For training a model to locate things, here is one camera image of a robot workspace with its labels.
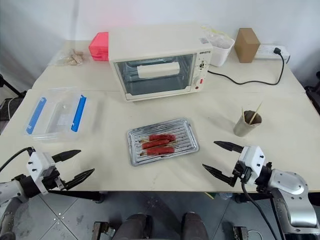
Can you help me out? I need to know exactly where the metal cup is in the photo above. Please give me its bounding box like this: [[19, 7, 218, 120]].
[[233, 109, 264, 138]]

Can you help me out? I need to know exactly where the black oven power cable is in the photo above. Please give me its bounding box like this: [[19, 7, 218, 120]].
[[207, 47, 288, 87]]

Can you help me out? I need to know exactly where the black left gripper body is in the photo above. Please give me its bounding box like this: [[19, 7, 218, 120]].
[[42, 166, 67, 192]]

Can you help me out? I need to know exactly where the cream toaster oven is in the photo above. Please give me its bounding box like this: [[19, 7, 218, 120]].
[[108, 24, 214, 102]]

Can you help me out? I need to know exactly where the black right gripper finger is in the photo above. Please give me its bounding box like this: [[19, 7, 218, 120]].
[[213, 140, 245, 154], [202, 163, 238, 188]]

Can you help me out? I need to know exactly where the clear bag of snacks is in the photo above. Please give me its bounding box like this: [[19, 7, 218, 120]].
[[48, 48, 86, 68]]

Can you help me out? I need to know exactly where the red sausage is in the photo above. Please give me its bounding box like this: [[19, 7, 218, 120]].
[[145, 146, 175, 156], [148, 133, 176, 142], [142, 139, 172, 149]]

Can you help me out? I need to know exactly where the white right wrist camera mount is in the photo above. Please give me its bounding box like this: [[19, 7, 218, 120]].
[[238, 145, 266, 180]]

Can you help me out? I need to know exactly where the red plastic box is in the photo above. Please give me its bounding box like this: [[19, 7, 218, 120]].
[[88, 31, 110, 62]]

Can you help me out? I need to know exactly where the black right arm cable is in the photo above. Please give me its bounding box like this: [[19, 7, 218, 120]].
[[240, 181, 287, 240]]

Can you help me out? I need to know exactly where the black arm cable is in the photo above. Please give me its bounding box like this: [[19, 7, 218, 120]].
[[0, 146, 35, 173], [240, 181, 287, 240]]

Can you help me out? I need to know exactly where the black tripod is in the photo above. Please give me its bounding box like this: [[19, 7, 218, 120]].
[[0, 73, 27, 99]]

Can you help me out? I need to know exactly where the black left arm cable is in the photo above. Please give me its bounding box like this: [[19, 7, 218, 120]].
[[0, 146, 35, 173]]

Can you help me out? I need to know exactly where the clear plastic bag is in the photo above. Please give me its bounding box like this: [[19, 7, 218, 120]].
[[201, 24, 235, 50]]

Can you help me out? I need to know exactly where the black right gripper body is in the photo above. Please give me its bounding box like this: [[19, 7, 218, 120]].
[[231, 159, 254, 186]]

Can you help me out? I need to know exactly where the white plastic tub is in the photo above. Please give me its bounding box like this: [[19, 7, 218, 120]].
[[208, 37, 236, 68]]

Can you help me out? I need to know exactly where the black table frame bar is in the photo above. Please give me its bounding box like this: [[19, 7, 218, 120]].
[[46, 189, 105, 204]]

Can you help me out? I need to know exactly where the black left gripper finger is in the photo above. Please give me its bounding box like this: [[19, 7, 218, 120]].
[[61, 168, 96, 191], [51, 149, 82, 164]]

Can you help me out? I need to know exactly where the silver metal baking tray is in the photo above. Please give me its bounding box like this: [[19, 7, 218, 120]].
[[126, 117, 200, 167]]

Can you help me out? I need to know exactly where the brown cardboard box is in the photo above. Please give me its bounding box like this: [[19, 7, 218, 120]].
[[234, 27, 262, 64]]

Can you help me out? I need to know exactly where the white power strip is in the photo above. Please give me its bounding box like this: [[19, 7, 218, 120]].
[[254, 44, 291, 64]]

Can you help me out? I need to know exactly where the clear container with blue clips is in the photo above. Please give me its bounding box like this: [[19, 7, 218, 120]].
[[23, 86, 99, 144]]

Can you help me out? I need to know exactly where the black equipment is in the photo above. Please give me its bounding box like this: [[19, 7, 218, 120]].
[[303, 70, 320, 119]]

